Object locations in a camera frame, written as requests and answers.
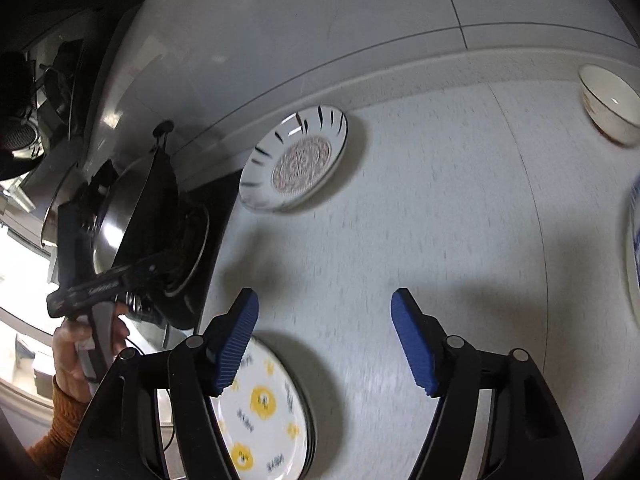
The white plate with black stripes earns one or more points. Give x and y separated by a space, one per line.
300 165

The black wok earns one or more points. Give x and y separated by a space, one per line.
160 210

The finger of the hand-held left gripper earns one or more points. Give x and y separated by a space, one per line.
147 267

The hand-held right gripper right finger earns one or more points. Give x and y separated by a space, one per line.
415 345

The blue patterned deep plate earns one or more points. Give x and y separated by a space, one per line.
634 245

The stove knob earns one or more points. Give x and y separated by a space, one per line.
144 307

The white bowl with gold rim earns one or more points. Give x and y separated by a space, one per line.
615 105

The steel pot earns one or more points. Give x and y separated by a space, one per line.
50 210

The stainless steel wok lid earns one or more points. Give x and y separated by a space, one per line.
120 225

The person's left hand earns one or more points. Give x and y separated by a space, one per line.
67 355

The yellow flower plate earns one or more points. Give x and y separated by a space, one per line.
313 435
260 410

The round stove burner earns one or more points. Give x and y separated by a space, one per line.
192 245

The steel mesh colander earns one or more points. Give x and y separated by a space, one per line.
17 137

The black glass gas stove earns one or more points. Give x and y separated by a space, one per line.
215 240

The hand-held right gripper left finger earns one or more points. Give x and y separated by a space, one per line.
235 347

